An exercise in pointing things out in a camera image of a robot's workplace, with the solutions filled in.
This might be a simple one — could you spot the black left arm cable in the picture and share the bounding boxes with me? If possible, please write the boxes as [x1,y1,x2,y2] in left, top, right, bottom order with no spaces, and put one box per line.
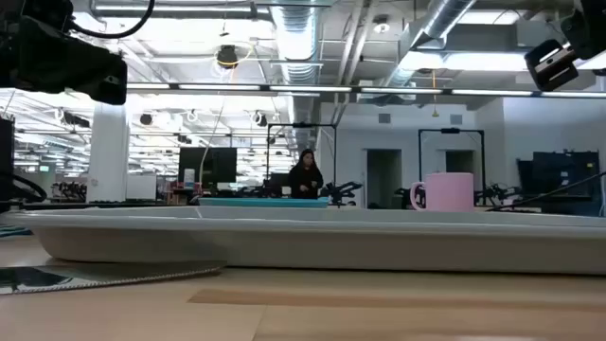
[69,0,156,40]

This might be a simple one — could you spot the pale teal cloth napkin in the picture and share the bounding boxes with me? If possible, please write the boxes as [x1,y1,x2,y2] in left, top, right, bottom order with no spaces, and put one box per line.
[0,224,33,238]

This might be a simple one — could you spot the dark monitor bank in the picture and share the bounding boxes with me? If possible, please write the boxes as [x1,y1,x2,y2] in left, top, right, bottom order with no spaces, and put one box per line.
[516,150,602,215]

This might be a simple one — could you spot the person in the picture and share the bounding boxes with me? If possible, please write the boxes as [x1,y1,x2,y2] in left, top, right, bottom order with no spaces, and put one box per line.
[287,148,325,200]

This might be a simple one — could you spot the silver ribbed ventilation duct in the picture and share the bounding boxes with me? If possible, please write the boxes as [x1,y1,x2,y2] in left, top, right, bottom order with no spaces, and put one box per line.
[378,0,477,87]
[268,0,325,86]

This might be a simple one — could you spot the black looped cable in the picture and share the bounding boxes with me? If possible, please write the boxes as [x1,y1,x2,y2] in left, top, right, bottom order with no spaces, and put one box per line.
[0,171,48,205]

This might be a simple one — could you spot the black hanging ceiling device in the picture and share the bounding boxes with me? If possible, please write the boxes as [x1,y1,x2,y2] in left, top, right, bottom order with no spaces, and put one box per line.
[216,44,240,70]

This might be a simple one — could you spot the blue round plate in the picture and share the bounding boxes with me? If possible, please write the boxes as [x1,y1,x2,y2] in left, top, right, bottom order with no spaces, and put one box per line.
[197,196,330,209]

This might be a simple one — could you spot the thin black slanted cable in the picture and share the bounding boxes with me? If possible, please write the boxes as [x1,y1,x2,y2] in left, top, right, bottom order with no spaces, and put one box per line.
[486,170,606,213]

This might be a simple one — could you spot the white building column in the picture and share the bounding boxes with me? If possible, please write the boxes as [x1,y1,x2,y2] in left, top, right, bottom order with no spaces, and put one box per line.
[86,102,131,204]

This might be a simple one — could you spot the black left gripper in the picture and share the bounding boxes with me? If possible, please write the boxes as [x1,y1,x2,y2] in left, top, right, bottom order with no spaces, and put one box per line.
[17,16,129,106]

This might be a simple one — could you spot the black equipment stand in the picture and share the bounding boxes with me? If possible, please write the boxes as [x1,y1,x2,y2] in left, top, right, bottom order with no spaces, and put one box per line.
[0,117,16,213]

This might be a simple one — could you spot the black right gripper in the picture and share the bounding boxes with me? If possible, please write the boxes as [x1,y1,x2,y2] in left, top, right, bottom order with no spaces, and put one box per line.
[561,0,606,61]

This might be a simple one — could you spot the black metal rig frame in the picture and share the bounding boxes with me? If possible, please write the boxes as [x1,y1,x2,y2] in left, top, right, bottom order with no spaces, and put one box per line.
[265,122,338,200]
[418,127,487,200]

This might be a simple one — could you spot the large grey plastic tray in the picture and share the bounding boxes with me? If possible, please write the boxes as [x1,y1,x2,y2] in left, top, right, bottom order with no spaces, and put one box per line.
[0,205,606,277]

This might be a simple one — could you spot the pink ceramic mug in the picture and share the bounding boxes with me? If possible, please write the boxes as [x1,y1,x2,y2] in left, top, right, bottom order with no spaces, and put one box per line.
[409,171,475,213]

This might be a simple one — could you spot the black bar with light strips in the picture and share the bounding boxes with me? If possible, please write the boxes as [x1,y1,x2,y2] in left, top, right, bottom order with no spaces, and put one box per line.
[126,81,606,99]

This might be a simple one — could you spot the white storage box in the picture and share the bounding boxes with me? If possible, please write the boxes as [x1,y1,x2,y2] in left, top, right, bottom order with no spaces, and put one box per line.
[124,173,158,202]

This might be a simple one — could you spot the black computer monitor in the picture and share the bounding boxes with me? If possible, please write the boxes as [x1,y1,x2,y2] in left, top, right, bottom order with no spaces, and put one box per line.
[178,147,238,191]

